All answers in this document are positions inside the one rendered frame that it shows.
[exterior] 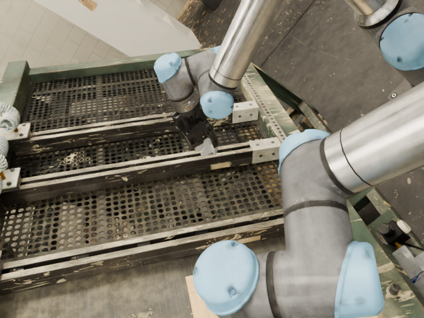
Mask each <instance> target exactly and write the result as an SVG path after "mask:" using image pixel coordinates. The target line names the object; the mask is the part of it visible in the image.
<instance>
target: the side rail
mask: <svg viewBox="0 0 424 318"><path fill-rule="evenodd" d="M208 49H209V48H204V49H194V50H183V51H177V52H166V53H161V54H150V55H144V56H133V57H123V58H117V59H106V60H101V61H90V62H79V63H73V64H63V65H56V66H46V67H40V68H31V70H30V74H29V76H30V78H31V82H32V83H35V82H41V81H50V80H61V79H66V78H77V77H82V76H92V75H98V74H108V73H118V72H124V71H134V70H139V69H149V68H154V64H155V62H156V60H157V59H159V58H160V57H161V56H163V55H165V54H168V53H169V54H171V53H176V54H178V55H179V57H181V59H183V58H186V57H190V56H193V55H195V54H198V53H200V52H203V51H206V50H208Z"/></svg>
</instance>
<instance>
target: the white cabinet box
mask: <svg viewBox="0 0 424 318"><path fill-rule="evenodd" d="M34 1H36V2H38V3H39V4H41V5H42V6H45V7H46V8H48V9H49V10H51V11H53V12H55V13H56V14H58V15H60V16H61V17H63V18H65V19H67V20H68V21H70V22H71V23H74V24H75V25H77V26H79V27H80V28H82V29H84V30H85V31H87V32H89V33H90V34H92V35H94V36H96V37H97V38H99V39H100V40H103V41H104V42H106V43H108V44H109V45H111V46H113V47H115V48H116V49H118V50H119V51H121V52H123V53H125V54H126V55H128V56H129V57H133V56H144V55H150V54H161V53H166V52H177V51H183V50H194V49H200V48H201V47H202V46H201V44H200V43H199V41H198V39H197V38H196V36H195V35H194V33H193V32H192V31H191V30H190V29H189V28H187V27H186V26H185V25H183V24H182V23H181V22H179V21H177V20H176V19H175V18H173V17H172V16H170V15H169V14H168V13H166V12H164V10H162V9H160V8H159V7H158V6H156V5H155V4H153V3H152V2H151V1H149V0H34Z"/></svg>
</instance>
